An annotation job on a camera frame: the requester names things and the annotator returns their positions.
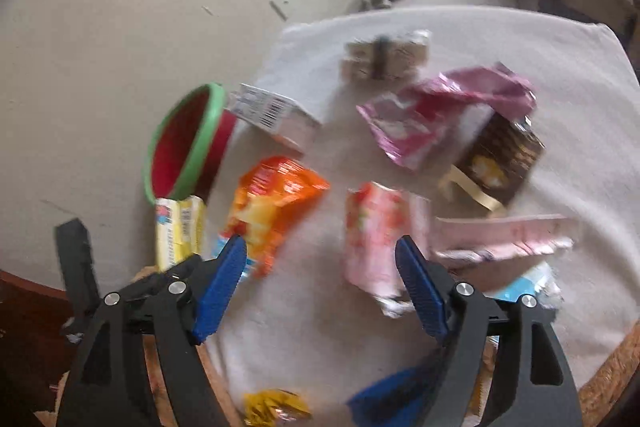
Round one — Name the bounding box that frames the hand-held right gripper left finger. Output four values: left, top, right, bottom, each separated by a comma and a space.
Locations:
55, 234, 248, 427

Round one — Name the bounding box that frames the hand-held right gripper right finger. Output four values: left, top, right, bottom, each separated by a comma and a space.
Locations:
395, 234, 584, 427

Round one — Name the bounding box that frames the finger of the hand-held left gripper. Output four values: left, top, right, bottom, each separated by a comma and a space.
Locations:
54, 218, 102, 344

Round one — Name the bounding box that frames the pink strawberry snack packet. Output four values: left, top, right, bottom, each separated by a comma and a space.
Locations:
344, 181, 433, 318

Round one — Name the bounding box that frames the red bin with green rim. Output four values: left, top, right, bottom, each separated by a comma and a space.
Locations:
143, 82, 240, 208

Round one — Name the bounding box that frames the brown gold snack packet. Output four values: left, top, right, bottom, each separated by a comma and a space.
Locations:
439, 112, 546, 218

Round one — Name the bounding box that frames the white drink carton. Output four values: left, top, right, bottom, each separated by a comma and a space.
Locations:
226, 83, 323, 154

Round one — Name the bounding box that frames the yellow drink carton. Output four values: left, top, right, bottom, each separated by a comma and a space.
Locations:
154, 196, 207, 272

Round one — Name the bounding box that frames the orange snack packet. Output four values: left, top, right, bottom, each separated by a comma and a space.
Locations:
220, 156, 331, 278

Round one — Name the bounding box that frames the pale pink flat wrapper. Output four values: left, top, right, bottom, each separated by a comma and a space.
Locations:
432, 213, 576, 265

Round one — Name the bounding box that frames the light blue packet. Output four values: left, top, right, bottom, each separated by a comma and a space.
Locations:
492, 264, 563, 310

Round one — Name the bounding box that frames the dark blue packet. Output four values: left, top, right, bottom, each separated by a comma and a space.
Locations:
346, 367, 453, 427

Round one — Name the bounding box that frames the yellow candy wrapper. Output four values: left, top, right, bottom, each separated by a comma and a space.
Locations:
242, 388, 313, 427

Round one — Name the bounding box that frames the magenta crumpled wrapper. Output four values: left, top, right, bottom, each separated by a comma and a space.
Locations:
356, 63, 538, 172

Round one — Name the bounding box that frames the brown fuzzy cloth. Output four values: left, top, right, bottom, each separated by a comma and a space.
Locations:
50, 272, 640, 427

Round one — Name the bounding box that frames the tan crumpled pack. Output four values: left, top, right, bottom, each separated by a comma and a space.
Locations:
341, 30, 432, 82

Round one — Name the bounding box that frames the white towel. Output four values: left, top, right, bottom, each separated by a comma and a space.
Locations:
205, 6, 640, 427

